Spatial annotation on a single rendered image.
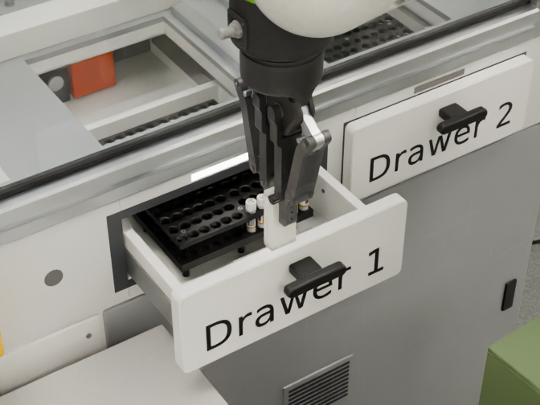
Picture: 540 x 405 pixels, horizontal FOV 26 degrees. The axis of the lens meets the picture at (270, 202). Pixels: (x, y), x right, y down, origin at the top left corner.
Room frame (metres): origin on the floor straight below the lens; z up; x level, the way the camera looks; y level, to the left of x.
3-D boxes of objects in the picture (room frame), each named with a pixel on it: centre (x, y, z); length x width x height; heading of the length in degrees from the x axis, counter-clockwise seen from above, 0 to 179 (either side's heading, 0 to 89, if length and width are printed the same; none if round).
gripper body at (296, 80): (0.89, -0.01, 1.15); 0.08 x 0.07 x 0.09; 33
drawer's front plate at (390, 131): (1.21, -0.21, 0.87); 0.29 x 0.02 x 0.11; 123
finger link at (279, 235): (0.89, -0.01, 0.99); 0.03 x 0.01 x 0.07; 123
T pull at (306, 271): (0.90, -0.04, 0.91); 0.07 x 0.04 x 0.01; 123
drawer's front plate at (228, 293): (0.92, -0.03, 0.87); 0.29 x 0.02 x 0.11; 123
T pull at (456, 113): (1.19, -0.23, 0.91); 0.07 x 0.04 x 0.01; 123
